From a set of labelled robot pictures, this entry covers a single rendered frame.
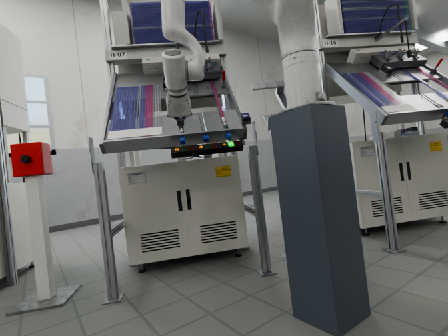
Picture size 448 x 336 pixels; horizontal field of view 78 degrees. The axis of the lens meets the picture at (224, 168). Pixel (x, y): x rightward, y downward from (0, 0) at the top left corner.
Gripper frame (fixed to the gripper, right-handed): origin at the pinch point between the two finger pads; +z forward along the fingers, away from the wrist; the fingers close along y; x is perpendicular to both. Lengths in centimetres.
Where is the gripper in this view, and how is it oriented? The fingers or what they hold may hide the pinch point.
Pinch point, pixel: (181, 123)
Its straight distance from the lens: 127.3
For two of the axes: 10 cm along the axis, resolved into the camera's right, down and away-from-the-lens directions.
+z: -0.2, 7.1, 7.1
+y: 9.8, -1.1, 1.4
